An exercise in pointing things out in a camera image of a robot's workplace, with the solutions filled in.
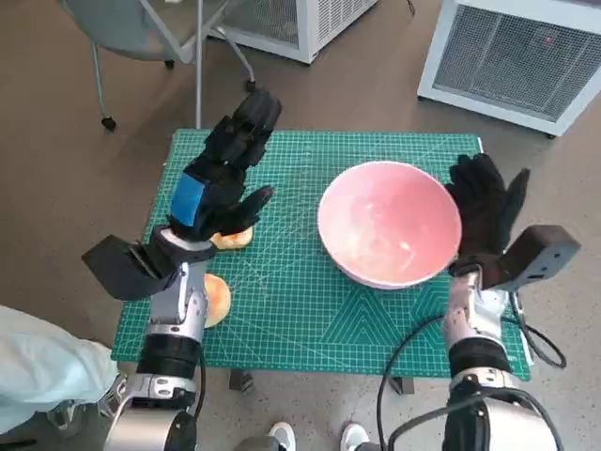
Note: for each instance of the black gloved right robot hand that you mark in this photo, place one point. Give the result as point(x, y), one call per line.
point(483, 211)

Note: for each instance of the black left robot hand blue tape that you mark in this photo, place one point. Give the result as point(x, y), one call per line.
point(188, 199)

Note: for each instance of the twisted toy bread loaf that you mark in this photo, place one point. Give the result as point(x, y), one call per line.
point(232, 240)

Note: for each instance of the pink bowl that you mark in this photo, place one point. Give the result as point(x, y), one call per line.
point(389, 221)

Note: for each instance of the round toy bread bun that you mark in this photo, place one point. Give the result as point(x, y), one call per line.
point(218, 300)

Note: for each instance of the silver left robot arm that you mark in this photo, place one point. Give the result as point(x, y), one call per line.
point(178, 305)

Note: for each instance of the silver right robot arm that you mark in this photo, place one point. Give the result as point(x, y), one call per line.
point(469, 324)

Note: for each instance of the white metal pole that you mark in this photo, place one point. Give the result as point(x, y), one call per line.
point(199, 70)

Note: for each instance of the green cutting mat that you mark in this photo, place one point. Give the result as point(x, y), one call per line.
point(282, 291)

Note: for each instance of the large white mesh cabinet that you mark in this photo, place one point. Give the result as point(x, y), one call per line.
point(507, 56)

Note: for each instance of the grey office chair on casters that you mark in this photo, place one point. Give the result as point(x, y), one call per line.
point(131, 33)

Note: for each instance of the white mesh cabinet with vents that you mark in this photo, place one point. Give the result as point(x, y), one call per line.
point(328, 19)

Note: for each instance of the white shoe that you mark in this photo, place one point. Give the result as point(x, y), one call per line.
point(282, 437)
point(354, 437)

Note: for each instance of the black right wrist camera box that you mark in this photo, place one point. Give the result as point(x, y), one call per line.
point(535, 253)

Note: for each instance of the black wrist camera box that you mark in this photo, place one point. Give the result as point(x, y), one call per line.
point(122, 268)
point(535, 253)

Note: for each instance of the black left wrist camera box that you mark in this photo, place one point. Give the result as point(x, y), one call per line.
point(122, 268)

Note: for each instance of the black table leg bracket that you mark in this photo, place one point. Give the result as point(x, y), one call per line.
point(240, 379)
point(404, 385)

